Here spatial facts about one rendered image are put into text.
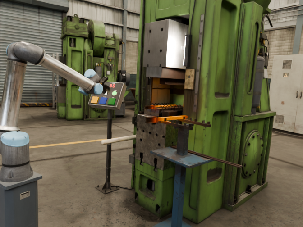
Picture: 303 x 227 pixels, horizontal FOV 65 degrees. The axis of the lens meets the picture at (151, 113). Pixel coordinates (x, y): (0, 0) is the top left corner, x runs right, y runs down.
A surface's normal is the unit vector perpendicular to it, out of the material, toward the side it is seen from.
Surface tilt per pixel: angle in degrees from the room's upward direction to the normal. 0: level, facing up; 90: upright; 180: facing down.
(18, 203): 90
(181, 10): 90
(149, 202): 90
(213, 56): 89
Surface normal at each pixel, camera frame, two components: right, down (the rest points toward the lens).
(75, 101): 0.47, 0.15
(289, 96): -0.84, 0.03
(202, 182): 0.70, 0.14
